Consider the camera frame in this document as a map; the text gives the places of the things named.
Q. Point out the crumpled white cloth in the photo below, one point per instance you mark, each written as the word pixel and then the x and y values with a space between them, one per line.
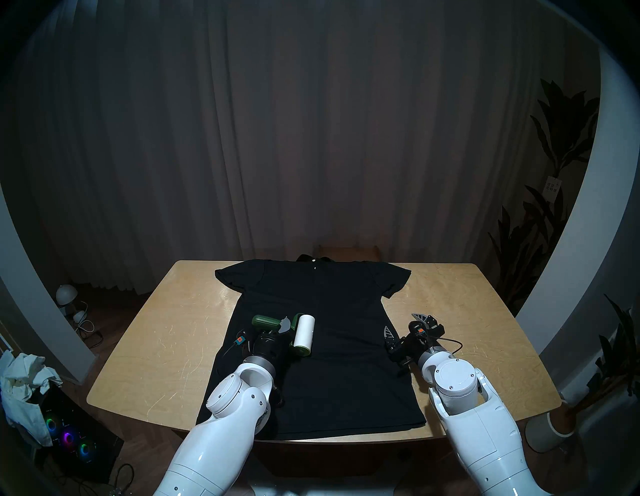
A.
pixel 25 380

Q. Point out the tall dark leafy plant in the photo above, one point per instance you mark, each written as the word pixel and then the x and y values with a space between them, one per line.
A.
pixel 562 125

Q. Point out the small white mushroom lamp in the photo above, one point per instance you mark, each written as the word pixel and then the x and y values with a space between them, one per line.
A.
pixel 79 316

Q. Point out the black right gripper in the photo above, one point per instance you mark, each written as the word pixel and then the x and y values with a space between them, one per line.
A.
pixel 414 345

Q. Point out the white curved arch panel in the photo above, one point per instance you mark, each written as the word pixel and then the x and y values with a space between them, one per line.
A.
pixel 35 310
pixel 575 260

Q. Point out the black short-sleeve t-shirt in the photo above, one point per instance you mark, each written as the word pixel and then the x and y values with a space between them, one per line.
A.
pixel 350 390

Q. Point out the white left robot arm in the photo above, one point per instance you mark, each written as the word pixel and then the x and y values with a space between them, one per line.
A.
pixel 210 450

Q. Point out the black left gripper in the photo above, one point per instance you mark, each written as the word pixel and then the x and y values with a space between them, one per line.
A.
pixel 270 346

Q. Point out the computer case with RGB fans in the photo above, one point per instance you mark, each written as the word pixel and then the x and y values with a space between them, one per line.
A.
pixel 67 440

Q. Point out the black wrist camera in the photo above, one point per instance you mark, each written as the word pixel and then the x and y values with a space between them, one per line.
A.
pixel 241 339
pixel 417 328

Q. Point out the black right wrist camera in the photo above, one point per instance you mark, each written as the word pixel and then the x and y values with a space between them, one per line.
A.
pixel 417 328

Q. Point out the large white mushroom lamp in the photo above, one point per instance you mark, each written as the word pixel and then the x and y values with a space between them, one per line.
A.
pixel 66 294

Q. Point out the grey pleated curtain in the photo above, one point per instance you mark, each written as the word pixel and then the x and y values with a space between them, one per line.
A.
pixel 300 125

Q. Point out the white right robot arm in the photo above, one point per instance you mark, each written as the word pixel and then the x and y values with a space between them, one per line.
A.
pixel 480 440

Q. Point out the plant in white pot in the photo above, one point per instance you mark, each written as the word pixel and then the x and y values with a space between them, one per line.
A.
pixel 542 430

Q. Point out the white paper plant tag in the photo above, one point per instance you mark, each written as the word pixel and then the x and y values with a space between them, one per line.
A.
pixel 551 188

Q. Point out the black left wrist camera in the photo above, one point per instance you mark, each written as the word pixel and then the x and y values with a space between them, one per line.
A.
pixel 241 339

